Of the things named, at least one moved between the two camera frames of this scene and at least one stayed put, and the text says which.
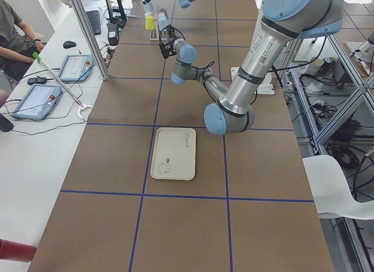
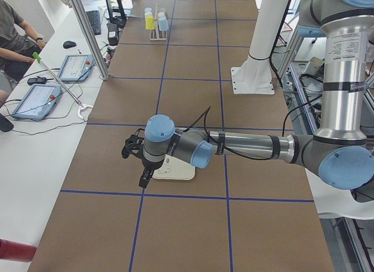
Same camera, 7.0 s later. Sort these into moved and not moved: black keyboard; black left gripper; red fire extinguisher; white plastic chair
Moved: black left gripper
Not moved: black keyboard; red fire extinguisher; white plastic chair
